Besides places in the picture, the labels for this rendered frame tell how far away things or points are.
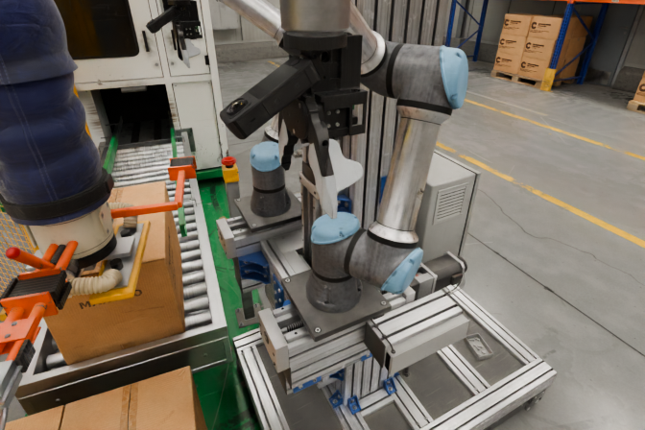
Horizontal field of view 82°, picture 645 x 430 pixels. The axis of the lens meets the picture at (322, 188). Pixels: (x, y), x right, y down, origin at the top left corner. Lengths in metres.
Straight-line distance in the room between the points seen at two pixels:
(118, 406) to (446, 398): 1.27
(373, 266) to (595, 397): 1.79
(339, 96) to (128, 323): 1.30
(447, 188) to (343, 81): 0.82
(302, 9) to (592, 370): 2.40
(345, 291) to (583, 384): 1.73
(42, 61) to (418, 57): 0.75
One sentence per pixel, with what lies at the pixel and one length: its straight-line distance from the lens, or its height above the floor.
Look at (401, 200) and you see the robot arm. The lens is 0.81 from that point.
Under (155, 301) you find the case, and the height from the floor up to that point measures 0.77.
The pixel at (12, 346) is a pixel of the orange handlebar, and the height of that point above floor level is 1.19.
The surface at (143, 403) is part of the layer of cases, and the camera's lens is 1.55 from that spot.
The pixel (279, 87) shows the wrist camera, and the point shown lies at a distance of 0.41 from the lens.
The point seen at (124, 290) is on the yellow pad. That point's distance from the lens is 1.09.
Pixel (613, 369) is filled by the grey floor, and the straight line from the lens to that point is 2.65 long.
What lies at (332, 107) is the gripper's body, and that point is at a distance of 0.43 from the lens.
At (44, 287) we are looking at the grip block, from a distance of 0.98.
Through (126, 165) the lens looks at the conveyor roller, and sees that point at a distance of 3.21.
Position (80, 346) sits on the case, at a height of 0.65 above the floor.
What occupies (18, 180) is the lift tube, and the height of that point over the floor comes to 1.39.
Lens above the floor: 1.77
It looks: 29 degrees down
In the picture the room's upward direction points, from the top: straight up
